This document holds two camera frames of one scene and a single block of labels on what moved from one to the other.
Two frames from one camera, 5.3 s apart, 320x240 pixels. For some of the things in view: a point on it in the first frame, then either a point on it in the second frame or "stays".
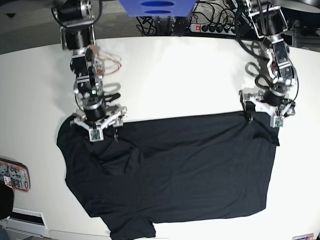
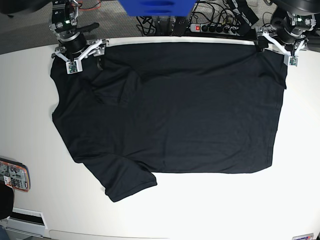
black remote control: x=181 y=23 stays
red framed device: x=15 y=174 stays
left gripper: x=114 y=116 -> x=97 y=48
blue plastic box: x=158 y=8 stays
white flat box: x=26 y=222 stays
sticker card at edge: x=308 y=236 stays
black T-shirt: x=169 y=169 -> x=170 y=107
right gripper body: x=286 y=107 -> x=260 y=32
